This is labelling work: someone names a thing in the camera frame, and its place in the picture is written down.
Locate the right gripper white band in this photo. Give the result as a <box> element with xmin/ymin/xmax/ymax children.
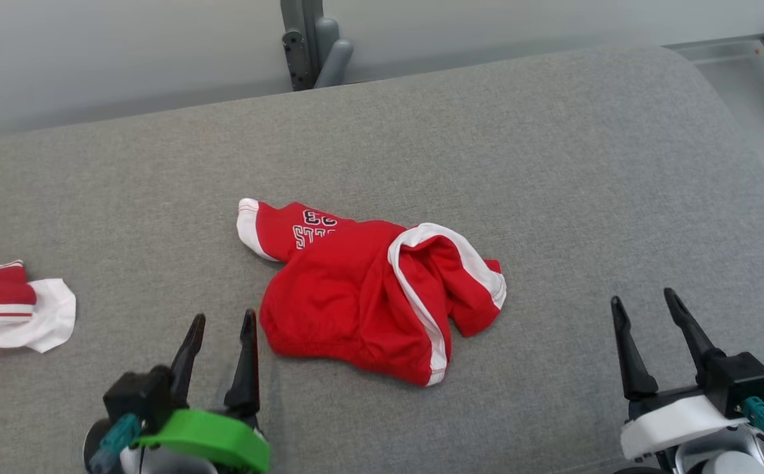
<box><xmin>610</xmin><ymin>287</ymin><xmax>764</xmax><ymax>462</ymax></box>

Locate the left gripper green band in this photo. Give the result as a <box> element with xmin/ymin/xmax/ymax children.
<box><xmin>84</xmin><ymin>309</ymin><xmax>271</xmax><ymax>474</ymax></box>

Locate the red basketball jersey white trim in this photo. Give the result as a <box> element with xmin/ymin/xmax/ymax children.
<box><xmin>236</xmin><ymin>198</ymin><xmax>507</xmax><ymax>387</ymax></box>

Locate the left camera cable teal plug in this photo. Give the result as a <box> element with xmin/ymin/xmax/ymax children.
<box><xmin>88</xmin><ymin>413</ymin><xmax>141</xmax><ymax>474</ymax></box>

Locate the grey partition post with bracket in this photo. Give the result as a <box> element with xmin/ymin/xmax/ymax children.
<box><xmin>280</xmin><ymin>0</ymin><xmax>355</xmax><ymax>92</ymax></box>

